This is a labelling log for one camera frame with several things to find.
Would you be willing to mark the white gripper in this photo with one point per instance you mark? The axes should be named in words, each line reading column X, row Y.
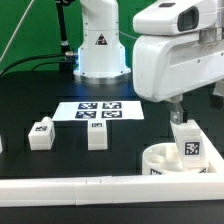
column 167, row 66

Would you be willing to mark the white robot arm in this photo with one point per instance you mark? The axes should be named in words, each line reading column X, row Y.
column 101, row 57

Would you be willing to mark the white marker sheet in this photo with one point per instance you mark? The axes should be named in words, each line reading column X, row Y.
column 110, row 110

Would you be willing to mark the white L-shaped fence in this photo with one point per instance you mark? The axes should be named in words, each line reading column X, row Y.
column 118, row 189

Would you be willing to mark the thin white rod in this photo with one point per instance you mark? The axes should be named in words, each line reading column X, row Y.
column 19, row 24

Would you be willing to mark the white part left edge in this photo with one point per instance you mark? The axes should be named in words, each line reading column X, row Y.
column 1, row 148

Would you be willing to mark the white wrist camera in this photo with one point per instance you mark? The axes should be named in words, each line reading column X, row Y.
column 174, row 17

